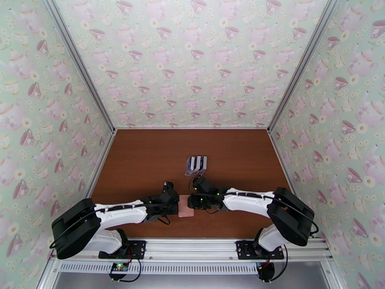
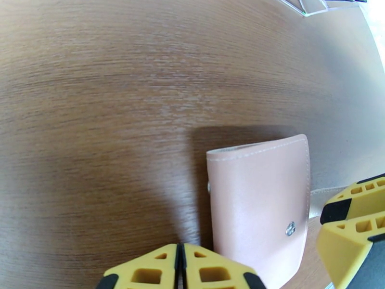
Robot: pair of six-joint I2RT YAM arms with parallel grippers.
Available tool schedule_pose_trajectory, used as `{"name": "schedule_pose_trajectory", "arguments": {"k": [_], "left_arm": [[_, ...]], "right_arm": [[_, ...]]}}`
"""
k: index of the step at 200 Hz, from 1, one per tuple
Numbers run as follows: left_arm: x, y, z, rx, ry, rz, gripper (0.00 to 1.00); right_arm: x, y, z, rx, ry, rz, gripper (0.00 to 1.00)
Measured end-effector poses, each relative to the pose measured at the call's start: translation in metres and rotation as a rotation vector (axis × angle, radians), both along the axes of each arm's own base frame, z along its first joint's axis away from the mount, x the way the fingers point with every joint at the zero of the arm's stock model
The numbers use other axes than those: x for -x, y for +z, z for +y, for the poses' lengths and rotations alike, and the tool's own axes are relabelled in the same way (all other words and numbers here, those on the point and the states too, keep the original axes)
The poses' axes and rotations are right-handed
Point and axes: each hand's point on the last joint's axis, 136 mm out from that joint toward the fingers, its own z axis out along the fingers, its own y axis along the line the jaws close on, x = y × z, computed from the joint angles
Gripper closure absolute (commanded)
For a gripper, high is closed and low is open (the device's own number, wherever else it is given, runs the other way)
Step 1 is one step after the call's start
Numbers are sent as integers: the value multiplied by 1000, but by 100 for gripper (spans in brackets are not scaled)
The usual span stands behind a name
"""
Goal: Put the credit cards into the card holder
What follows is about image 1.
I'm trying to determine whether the pink leather card holder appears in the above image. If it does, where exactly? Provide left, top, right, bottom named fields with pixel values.
left=178, top=194, right=196, bottom=218

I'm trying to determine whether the clear acrylic card stand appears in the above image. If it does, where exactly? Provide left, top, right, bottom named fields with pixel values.
left=184, top=155, right=208, bottom=178

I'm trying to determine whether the circuit board with green light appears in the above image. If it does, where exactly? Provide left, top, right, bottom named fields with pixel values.
left=109, top=262, right=130, bottom=281

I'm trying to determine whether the grey metal shelf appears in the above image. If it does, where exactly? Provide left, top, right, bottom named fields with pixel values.
left=54, top=261, right=332, bottom=289

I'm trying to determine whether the circuit board on black disc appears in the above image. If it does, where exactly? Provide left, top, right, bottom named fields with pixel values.
left=257, top=262, right=276, bottom=282

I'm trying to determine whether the aluminium mounting rail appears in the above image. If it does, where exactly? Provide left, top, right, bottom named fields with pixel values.
left=49, top=236, right=334, bottom=263

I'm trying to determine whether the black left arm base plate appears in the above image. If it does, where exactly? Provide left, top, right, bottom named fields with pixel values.
left=98, top=240, right=147, bottom=261

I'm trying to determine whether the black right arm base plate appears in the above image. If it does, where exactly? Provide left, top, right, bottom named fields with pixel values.
left=235, top=240, right=285, bottom=261

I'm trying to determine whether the black looped base cable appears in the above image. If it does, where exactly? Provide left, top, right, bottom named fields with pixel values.
left=270, top=244, right=290, bottom=281
left=118, top=257, right=142, bottom=283

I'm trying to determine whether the perforated metal cable tray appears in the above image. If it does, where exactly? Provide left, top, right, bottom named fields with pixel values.
left=58, top=262, right=261, bottom=275

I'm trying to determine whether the aluminium back floor rail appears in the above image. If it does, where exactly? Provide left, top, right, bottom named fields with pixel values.
left=115, top=126, right=269, bottom=131

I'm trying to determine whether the aluminium floor rail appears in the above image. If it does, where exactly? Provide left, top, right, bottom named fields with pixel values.
left=115, top=126, right=269, bottom=131
left=82, top=130, right=117, bottom=201
left=268, top=130, right=293, bottom=191

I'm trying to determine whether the aluminium left floor rail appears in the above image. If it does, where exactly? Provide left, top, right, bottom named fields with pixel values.
left=82, top=130, right=117, bottom=201

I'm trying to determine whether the aluminium right floor rail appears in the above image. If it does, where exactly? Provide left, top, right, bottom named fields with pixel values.
left=268, top=130, right=293, bottom=191

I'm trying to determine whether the aluminium frame leg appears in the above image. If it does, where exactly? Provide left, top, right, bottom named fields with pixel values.
left=36, top=258, right=62, bottom=289
left=320, top=260, right=344, bottom=289

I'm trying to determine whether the aluminium left corner post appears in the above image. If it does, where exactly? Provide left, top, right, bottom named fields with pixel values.
left=39, top=0, right=116, bottom=132

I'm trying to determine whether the aluminium corner post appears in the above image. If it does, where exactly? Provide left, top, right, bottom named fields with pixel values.
left=267, top=0, right=344, bottom=132
left=39, top=0, right=116, bottom=132

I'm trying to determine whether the aluminium right corner post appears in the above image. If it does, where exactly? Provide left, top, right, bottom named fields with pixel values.
left=267, top=0, right=344, bottom=132

